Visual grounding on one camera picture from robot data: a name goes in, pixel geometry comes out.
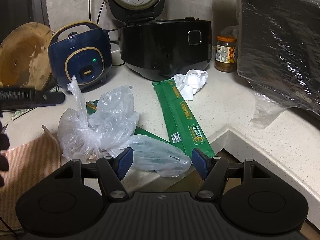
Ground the black rice cooker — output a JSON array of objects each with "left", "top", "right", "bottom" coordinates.
[{"left": 106, "top": 0, "right": 212, "bottom": 81}]

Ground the round wooden cutting board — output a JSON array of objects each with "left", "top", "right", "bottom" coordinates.
[{"left": 1, "top": 22, "right": 53, "bottom": 90}]

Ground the clear plastic bag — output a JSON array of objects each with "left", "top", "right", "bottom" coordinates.
[{"left": 57, "top": 77, "right": 191, "bottom": 177}]

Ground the sauce jar orange lid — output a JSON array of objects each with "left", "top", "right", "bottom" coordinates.
[{"left": 215, "top": 35, "right": 237, "bottom": 73}]

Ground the black power cable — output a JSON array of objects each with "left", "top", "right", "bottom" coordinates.
[{"left": 88, "top": 0, "right": 118, "bottom": 33}]

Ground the navy blue mini rice cooker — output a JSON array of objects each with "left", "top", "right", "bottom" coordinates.
[{"left": 48, "top": 21, "right": 112, "bottom": 90}]

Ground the green packet long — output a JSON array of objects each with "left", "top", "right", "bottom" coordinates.
[{"left": 85, "top": 100, "right": 171, "bottom": 144}]

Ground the pink striped dish cloth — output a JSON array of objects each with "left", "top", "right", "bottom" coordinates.
[{"left": 1, "top": 126, "right": 61, "bottom": 230}]

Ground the white tissue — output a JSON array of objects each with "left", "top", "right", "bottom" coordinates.
[{"left": 172, "top": 69, "right": 208, "bottom": 101}]

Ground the green white striped cloth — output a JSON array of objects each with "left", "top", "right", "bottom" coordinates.
[{"left": 11, "top": 86, "right": 60, "bottom": 121}]

